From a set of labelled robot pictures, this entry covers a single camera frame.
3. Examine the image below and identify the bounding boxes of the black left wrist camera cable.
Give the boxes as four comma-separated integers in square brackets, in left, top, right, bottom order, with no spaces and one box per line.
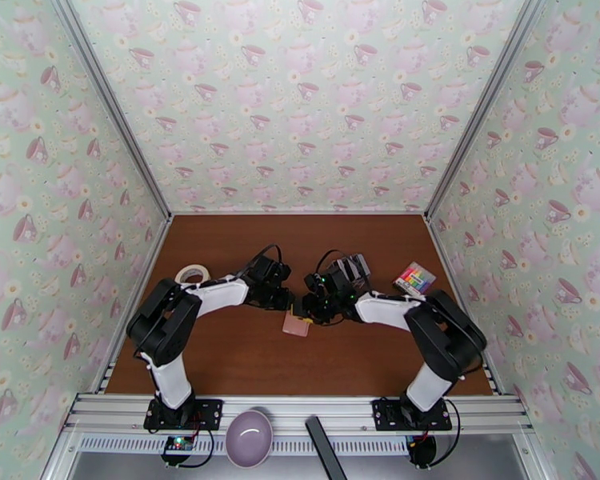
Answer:
[235,244,285,280]

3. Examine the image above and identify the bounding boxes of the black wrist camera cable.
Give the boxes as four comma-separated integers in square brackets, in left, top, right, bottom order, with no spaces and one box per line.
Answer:
[235,244,285,280]
[315,249,361,274]

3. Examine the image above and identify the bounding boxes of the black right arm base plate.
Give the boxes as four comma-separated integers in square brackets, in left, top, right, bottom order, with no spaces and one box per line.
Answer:
[371,397,453,432]

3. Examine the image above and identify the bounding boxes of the perforated metal strip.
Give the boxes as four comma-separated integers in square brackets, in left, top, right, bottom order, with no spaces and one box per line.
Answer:
[77,435,416,456]

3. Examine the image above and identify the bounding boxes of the black flat bar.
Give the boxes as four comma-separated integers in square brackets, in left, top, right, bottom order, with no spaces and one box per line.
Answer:
[305,415,349,480]

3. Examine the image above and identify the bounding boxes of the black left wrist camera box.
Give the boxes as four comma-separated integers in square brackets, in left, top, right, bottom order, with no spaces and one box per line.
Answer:
[257,255,291,283]

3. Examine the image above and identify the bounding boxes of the black round controller mount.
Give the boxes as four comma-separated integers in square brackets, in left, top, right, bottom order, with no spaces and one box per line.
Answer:
[407,434,438,469]

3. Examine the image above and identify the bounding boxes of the aluminium frame post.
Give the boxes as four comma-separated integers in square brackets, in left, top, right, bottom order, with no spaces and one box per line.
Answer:
[47,0,174,220]
[423,0,554,222]

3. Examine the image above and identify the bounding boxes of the colourful sticky notes pack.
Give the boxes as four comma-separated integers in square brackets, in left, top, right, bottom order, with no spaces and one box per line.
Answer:
[392,262,437,296]

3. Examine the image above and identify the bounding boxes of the aluminium side rail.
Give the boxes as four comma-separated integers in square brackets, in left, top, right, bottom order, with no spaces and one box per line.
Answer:
[426,215,503,396]
[95,217,174,396]

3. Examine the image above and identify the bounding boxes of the black base cable loop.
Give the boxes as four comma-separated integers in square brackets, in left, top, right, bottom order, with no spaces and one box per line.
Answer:
[187,426,216,469]
[430,397,462,467]

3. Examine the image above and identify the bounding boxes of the aluminium front frame rail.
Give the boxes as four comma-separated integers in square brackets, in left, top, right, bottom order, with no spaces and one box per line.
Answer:
[62,392,534,434]

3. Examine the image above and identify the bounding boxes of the purple bowl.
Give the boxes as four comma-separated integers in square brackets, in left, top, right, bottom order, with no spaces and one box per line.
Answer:
[225,408,274,469]

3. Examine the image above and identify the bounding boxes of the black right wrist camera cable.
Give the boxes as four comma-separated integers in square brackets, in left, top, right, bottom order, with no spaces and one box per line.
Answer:
[315,249,361,274]

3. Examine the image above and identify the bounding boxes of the white masking tape roll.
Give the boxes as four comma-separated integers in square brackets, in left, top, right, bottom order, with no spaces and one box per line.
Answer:
[174,265,211,286]

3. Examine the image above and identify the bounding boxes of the aluminium back rail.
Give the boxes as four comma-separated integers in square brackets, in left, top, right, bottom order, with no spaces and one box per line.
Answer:
[170,210,427,217]

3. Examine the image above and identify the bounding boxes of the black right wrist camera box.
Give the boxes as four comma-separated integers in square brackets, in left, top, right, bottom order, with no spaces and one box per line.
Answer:
[322,266,355,293]

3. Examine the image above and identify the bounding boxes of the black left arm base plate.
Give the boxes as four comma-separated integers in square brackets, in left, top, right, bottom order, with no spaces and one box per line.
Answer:
[143,398,225,432]

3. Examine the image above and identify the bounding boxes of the pink card holder clear sleeves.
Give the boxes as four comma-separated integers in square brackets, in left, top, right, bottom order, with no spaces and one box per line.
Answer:
[282,312,311,338]

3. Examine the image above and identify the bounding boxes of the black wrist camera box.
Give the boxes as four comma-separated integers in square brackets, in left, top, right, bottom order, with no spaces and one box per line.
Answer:
[257,255,291,283]
[322,266,355,293]

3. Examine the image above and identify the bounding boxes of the green circuit board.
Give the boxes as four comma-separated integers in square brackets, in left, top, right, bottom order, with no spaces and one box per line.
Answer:
[162,434,196,457]

